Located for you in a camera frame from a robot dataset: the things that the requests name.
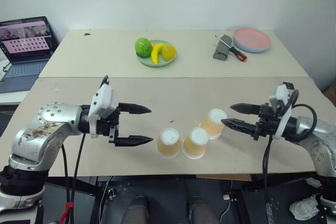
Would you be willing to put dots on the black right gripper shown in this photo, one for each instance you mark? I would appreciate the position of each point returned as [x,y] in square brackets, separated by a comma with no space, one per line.
[267,123]

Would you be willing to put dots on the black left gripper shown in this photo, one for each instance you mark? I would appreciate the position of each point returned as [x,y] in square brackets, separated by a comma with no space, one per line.
[105,127]

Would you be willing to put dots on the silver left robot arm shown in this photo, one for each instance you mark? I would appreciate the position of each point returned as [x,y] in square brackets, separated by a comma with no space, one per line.
[39,132]

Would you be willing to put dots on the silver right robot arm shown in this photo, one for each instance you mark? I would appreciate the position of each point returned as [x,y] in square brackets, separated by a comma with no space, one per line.
[319,145]

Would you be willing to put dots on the crumpled white paper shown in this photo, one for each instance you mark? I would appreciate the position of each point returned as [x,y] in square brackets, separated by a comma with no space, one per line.
[304,208]

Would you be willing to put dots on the orange paper cup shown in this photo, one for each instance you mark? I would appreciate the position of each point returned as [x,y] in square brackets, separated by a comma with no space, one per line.
[212,124]
[195,144]
[168,142]

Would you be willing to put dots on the light green plate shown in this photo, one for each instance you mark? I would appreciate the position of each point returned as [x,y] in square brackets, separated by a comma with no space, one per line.
[143,61]

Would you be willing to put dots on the light blue plate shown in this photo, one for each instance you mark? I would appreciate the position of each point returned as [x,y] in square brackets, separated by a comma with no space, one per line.
[252,50]

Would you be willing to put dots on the grey fabric pouch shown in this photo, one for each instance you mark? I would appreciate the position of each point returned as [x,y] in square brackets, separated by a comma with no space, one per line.
[221,49]

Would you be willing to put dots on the yellow banana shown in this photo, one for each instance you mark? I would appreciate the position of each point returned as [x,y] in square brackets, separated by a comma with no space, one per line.
[155,53]

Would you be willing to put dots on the green apple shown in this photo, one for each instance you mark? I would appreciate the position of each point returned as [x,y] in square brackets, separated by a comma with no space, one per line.
[143,47]

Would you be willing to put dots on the pink plate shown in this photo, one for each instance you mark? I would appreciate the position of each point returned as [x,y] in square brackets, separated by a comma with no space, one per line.
[252,37]

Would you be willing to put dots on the yellow round fruit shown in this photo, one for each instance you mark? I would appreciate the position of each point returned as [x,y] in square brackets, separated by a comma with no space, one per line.
[168,52]

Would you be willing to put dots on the dark rounded shape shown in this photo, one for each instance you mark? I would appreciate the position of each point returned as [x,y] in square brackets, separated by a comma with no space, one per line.
[202,212]
[136,212]

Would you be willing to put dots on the brown cardboard box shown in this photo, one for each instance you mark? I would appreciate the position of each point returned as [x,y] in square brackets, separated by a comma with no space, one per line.
[330,93]

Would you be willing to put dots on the red tape wrap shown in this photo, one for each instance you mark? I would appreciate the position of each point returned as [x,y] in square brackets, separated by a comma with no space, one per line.
[67,209]

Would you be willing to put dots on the grey open laptop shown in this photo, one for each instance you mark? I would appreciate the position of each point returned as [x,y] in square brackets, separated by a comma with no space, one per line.
[23,51]

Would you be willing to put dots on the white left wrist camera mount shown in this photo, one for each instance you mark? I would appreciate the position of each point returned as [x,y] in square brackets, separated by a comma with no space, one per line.
[103,100]

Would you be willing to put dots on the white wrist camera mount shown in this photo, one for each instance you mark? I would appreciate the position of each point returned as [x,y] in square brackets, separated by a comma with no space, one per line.
[103,100]
[282,95]

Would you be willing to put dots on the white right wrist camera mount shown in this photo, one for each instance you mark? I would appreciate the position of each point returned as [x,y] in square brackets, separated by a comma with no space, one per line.
[282,95]

